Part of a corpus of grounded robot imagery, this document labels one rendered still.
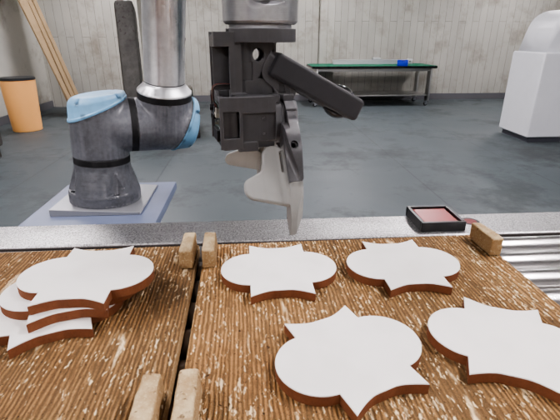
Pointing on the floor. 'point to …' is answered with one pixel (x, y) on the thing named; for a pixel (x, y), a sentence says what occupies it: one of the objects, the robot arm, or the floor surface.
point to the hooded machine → (535, 83)
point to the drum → (22, 102)
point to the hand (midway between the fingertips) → (280, 210)
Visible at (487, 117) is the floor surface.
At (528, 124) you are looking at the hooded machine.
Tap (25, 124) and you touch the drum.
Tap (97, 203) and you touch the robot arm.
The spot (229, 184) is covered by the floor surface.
